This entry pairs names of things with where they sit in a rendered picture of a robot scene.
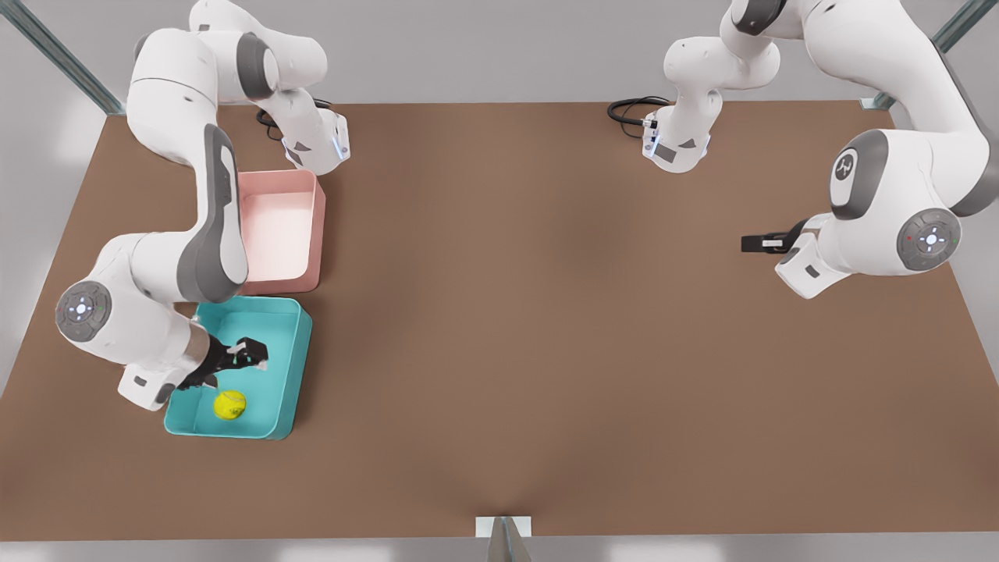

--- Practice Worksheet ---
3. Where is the silver frame post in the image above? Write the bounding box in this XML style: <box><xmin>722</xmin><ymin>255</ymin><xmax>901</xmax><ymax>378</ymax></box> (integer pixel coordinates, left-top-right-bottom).
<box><xmin>0</xmin><ymin>0</ymin><xmax>127</xmax><ymax>117</ymax></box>
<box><xmin>859</xmin><ymin>0</ymin><xmax>999</xmax><ymax>112</ymax></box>
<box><xmin>475</xmin><ymin>515</ymin><xmax>534</xmax><ymax>562</ymax></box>

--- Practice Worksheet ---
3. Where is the teal plastic tray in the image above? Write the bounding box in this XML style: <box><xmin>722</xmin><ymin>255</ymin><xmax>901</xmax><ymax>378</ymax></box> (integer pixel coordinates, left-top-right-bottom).
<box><xmin>163</xmin><ymin>296</ymin><xmax>314</xmax><ymax>441</ymax></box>

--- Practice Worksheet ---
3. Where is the pink plastic tray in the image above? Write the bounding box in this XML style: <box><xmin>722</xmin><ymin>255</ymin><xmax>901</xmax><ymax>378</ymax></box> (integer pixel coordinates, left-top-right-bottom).
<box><xmin>234</xmin><ymin>169</ymin><xmax>328</xmax><ymax>294</ymax></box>

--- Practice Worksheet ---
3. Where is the black cable loop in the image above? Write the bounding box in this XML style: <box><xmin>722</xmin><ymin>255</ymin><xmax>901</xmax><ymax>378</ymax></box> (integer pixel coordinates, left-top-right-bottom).
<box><xmin>255</xmin><ymin>97</ymin><xmax>334</xmax><ymax>143</ymax></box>
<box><xmin>606</xmin><ymin>95</ymin><xmax>674</xmax><ymax>141</ymax></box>

